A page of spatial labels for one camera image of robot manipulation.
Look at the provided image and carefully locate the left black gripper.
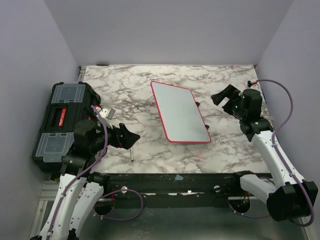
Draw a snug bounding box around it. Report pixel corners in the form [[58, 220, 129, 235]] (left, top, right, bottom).
[[91, 118, 141, 153]]

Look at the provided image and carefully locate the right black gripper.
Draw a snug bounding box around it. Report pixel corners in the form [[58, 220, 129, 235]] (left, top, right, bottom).
[[212, 84, 247, 120]]

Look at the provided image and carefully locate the white marker pen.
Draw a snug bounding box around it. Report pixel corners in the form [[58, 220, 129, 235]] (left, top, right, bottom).
[[130, 148, 134, 163]]

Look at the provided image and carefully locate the pink framed whiteboard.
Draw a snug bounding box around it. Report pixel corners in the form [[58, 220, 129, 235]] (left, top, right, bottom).
[[150, 81, 211, 144]]

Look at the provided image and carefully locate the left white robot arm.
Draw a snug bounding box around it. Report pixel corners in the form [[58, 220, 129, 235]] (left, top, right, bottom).
[[33, 120, 140, 240]]

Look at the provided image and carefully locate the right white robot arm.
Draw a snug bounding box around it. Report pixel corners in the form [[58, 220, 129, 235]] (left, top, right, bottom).
[[211, 81, 318, 226]]

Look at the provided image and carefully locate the black plastic toolbox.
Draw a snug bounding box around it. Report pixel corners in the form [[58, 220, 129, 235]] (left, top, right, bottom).
[[31, 82, 101, 173]]

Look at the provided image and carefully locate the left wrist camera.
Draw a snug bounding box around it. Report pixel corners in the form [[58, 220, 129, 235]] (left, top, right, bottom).
[[96, 106, 116, 128]]

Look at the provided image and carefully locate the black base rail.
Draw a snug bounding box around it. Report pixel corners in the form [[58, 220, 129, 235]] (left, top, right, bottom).
[[87, 171, 273, 210]]

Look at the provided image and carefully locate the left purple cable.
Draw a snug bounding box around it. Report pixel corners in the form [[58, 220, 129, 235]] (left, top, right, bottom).
[[48, 104, 145, 236]]

